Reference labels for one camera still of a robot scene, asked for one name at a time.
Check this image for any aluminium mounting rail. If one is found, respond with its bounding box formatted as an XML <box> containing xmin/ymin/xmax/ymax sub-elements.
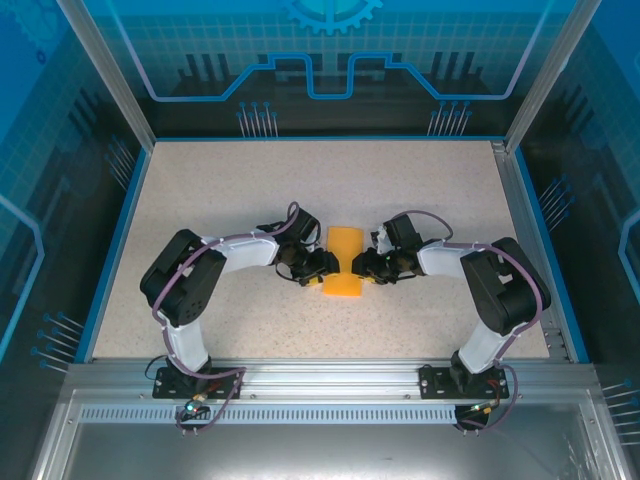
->
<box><xmin>67</xmin><ymin>357</ymin><xmax>596</xmax><ymax>397</ymax></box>

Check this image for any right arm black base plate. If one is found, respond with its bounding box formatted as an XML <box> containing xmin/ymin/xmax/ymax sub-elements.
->
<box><xmin>418</xmin><ymin>363</ymin><xmax>510</xmax><ymax>400</ymax></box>

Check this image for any slotted grey cable duct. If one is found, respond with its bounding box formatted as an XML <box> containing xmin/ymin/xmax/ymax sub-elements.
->
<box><xmin>79</xmin><ymin>405</ymin><xmax>459</xmax><ymax>422</ymax></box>

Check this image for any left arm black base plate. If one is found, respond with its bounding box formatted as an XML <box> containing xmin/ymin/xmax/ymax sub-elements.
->
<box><xmin>152</xmin><ymin>366</ymin><xmax>245</xmax><ymax>401</ymax></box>

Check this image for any aluminium side rail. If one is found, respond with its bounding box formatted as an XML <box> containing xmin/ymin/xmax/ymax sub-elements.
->
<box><xmin>489</xmin><ymin>139</ymin><xmax>574</xmax><ymax>364</ymax></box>

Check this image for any cable plug with green light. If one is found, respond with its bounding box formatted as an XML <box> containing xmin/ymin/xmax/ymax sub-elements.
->
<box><xmin>183</xmin><ymin>392</ymin><xmax>209</xmax><ymax>416</ymax></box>
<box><xmin>469</xmin><ymin>397</ymin><xmax>504</xmax><ymax>416</ymax></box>

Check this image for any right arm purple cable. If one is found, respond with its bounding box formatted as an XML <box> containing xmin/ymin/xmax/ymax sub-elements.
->
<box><xmin>399</xmin><ymin>209</ymin><xmax>546</xmax><ymax>434</ymax></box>

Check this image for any aluminium frame post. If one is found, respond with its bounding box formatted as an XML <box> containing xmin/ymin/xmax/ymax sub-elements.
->
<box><xmin>503</xmin><ymin>0</ymin><xmax>604</xmax><ymax>154</ymax></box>
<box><xmin>55</xmin><ymin>0</ymin><xmax>156</xmax><ymax>151</ymax></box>

